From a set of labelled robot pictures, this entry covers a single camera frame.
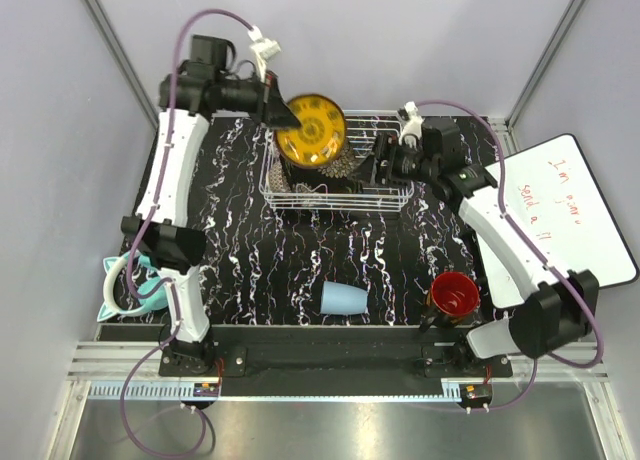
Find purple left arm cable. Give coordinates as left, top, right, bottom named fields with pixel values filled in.
left=119, top=9, right=257, bottom=456

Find red and black mug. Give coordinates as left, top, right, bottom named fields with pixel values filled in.
left=419, top=271, right=481, bottom=333

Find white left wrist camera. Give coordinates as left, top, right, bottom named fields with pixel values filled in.
left=248, top=25, right=281, bottom=82

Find teal cat-ear headphones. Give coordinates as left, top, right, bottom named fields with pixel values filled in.
left=97, top=249, right=171, bottom=321

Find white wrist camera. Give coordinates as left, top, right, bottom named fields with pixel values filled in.
left=398, top=101, right=424, bottom=149
left=248, top=25, right=281, bottom=82

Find yellow patterned plate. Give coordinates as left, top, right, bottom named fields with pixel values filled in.
left=274, top=93, right=347, bottom=169

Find white wire dish rack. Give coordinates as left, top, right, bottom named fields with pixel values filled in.
left=259, top=110, right=415, bottom=213

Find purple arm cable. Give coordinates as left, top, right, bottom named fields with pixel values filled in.
left=119, top=9, right=257, bottom=456
left=414, top=99, right=604, bottom=414

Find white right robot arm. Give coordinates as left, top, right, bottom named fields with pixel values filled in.
left=356, top=119, right=599, bottom=377

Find light blue plastic cup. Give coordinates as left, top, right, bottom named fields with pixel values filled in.
left=320, top=281, right=368, bottom=316

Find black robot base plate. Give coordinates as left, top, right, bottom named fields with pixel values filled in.
left=94, top=322, right=576, bottom=399

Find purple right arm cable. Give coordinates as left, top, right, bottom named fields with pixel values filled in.
left=414, top=99, right=604, bottom=414

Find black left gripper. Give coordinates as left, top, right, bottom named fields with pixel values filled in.
left=214, top=68, right=300, bottom=128

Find white dry-erase board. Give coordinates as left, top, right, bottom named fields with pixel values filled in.
left=505, top=134, right=639, bottom=288

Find black marble pattern mat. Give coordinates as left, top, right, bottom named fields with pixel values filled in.
left=189, top=117, right=486, bottom=326

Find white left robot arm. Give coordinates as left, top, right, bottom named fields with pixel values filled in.
left=121, top=29, right=300, bottom=376

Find beige patterned bowl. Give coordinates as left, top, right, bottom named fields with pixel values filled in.
left=267, top=160, right=290, bottom=193

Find black floral square plate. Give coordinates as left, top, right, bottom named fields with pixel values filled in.
left=280, top=148, right=364, bottom=194

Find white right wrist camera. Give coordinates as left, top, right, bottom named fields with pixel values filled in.
left=398, top=101, right=424, bottom=149

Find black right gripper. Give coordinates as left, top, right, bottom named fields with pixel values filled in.
left=348, top=133, right=438, bottom=191

